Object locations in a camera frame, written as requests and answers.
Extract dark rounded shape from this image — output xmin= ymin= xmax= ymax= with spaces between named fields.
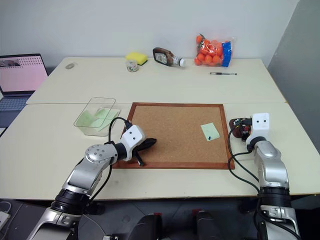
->
xmin=195 ymin=210 xmax=226 ymax=240
xmin=129 ymin=212 xmax=164 ymax=240

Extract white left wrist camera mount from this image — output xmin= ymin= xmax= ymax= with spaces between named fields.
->
xmin=120 ymin=124 xmax=147 ymax=162

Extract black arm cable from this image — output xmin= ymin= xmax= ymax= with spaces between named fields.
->
xmin=227 ymin=129 xmax=261 ymax=195
xmin=86 ymin=116 xmax=133 ymax=202

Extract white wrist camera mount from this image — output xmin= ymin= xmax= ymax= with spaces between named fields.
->
xmin=245 ymin=112 xmax=271 ymax=146
xmin=120 ymin=124 xmax=147 ymax=162

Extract brown sauce bottle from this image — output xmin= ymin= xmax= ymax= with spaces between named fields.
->
xmin=152 ymin=47 xmax=187 ymax=68

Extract wood framed cork board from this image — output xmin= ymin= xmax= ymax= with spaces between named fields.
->
xmin=111 ymin=101 xmax=236 ymax=171

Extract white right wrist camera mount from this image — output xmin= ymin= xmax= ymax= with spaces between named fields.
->
xmin=245 ymin=112 xmax=271 ymax=146

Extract small glass jar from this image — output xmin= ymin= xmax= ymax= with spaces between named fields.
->
xmin=126 ymin=59 xmax=139 ymax=73

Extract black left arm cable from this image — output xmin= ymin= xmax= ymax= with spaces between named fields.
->
xmin=86 ymin=116 xmax=133 ymax=202

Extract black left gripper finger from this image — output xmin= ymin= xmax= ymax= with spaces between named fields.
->
xmin=143 ymin=137 xmax=158 ymax=151
xmin=134 ymin=151 xmax=146 ymax=167

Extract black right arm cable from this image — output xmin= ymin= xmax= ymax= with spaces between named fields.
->
xmin=227 ymin=129 xmax=261 ymax=195

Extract dark red pushpin tray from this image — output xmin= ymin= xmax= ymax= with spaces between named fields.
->
xmin=229 ymin=118 xmax=251 ymax=140

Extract clear plastic box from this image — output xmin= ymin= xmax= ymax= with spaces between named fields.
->
xmin=73 ymin=97 xmax=121 ymax=137

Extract open laptop pink screen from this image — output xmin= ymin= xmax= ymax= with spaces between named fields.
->
xmin=0 ymin=52 xmax=50 ymax=129

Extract yellow sponge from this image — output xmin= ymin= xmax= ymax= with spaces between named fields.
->
xmin=125 ymin=51 xmax=149 ymax=67

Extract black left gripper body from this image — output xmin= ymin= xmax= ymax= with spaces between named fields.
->
xmin=131 ymin=138 xmax=151 ymax=158

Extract white charger with cable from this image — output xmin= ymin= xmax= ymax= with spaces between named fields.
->
xmin=0 ymin=199 xmax=13 ymax=226

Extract green sticky note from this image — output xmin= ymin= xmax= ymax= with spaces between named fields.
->
xmin=200 ymin=122 xmax=221 ymax=143
xmin=94 ymin=107 xmax=120 ymax=120
xmin=75 ymin=111 xmax=98 ymax=129

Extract bag of oranges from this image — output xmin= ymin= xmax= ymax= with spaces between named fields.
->
xmin=194 ymin=33 xmax=238 ymax=69

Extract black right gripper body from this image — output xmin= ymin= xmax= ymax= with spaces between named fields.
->
xmin=239 ymin=116 xmax=253 ymax=141

